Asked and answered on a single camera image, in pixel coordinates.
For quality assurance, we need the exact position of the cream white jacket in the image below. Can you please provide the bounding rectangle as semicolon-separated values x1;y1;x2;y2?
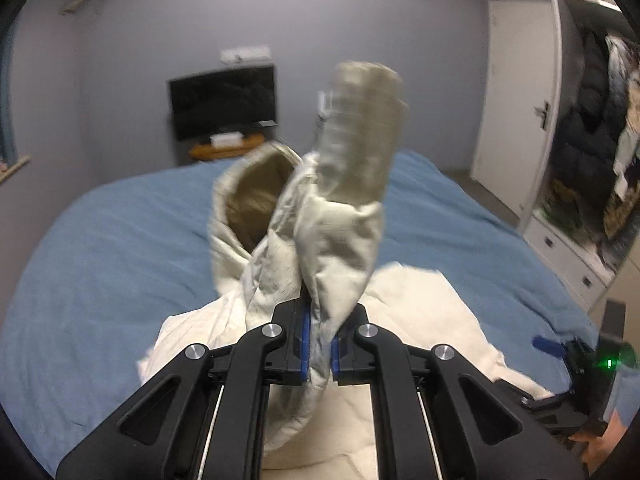
137;60;557;480

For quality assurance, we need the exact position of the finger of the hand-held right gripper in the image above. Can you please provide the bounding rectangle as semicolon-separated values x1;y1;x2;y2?
492;379;577;427
532;336;569;357

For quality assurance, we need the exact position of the wooden window sill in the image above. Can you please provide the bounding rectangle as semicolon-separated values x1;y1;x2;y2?
0;156;32;187

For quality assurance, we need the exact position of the blue curtain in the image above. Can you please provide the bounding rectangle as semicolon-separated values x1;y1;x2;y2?
0;35;19;161

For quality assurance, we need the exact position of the person's right hand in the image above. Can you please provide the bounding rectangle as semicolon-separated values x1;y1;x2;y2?
569;417;612;467

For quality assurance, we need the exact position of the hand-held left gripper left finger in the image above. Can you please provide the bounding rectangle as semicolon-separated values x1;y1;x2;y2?
56;303;313;480

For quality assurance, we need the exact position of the white wall socket strip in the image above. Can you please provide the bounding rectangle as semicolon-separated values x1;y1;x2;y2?
220;46;272;64

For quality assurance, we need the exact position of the black flat television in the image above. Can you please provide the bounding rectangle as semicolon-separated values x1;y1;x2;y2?
167;65;278;142

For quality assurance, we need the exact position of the light patterned hanging garment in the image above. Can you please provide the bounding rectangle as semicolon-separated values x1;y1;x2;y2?
602;34;640;242

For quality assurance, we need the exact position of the wooden television stand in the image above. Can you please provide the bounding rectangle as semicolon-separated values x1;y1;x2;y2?
189;132;266;162

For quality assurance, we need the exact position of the bed with blue blanket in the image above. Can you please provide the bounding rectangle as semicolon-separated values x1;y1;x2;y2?
0;149;601;480

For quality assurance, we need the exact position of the white wardrobe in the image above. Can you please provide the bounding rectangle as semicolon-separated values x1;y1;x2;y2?
517;0;640;313

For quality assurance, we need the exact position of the white door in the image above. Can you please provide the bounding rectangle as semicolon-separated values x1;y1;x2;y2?
470;0;557;217

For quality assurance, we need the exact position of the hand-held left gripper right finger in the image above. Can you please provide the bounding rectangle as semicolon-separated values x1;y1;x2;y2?
330;306;587;480

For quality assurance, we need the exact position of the black puffer jacket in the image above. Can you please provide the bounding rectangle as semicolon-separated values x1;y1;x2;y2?
551;29;629;202

